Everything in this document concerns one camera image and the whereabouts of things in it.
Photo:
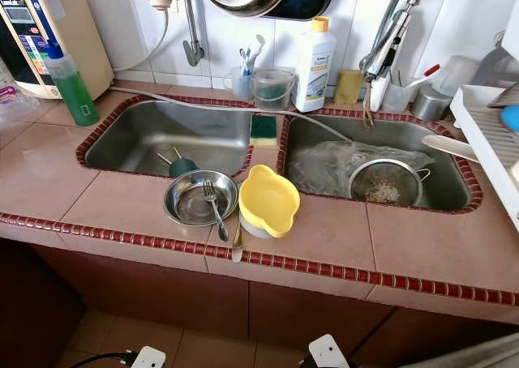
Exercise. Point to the white toothbrush cup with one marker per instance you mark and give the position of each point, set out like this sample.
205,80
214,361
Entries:
237,88

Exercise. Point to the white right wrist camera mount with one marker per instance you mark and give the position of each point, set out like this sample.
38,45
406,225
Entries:
326,352

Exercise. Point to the small steel cup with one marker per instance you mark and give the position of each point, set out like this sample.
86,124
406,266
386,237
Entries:
430,104

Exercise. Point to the brown cabinet door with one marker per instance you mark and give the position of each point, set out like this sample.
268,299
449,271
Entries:
146,295
324,319

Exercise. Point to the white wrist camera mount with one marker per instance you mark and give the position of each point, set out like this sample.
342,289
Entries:
147,358
326,352

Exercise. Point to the blue bowl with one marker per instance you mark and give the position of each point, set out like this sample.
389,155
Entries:
511,118

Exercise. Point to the round steel bowl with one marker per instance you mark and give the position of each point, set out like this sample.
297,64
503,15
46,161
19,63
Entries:
186,202

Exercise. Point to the white blue toothbrush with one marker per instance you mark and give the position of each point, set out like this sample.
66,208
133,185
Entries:
251,53

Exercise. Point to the round steel strainer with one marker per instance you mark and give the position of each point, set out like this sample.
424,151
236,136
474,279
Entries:
383,191

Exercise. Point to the chrome wall tap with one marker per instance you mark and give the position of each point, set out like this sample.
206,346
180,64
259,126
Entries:
193,50

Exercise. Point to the green yellow sponge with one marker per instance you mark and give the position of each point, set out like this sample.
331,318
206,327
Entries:
263,129

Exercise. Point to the green dish soap bottle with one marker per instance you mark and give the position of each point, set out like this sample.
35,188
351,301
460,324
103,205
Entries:
79,96

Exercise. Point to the steel fork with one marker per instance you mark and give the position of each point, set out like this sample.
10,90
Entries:
213,210

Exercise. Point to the plain yellow sponge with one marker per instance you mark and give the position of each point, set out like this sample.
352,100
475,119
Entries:
349,88

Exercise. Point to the cream water ionizer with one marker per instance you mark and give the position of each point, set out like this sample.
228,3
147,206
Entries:
85,36

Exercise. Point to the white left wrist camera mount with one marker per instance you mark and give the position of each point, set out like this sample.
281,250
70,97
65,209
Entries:
147,358

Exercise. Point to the wooden spatula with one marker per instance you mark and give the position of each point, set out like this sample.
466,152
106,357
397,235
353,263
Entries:
450,147

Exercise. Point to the white bottle green cap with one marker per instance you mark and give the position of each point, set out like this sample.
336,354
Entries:
379,96

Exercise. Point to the clear jar white lid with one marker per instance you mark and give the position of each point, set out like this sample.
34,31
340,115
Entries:
8,96

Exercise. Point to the steel sink basin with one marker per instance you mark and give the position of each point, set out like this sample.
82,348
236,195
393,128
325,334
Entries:
154,133
454,193

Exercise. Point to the white detergent bottle yellow cap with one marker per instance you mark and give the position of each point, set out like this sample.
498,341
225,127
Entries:
315,68

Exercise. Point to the clear plastic scrubber container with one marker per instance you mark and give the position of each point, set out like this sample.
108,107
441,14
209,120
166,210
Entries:
273,92

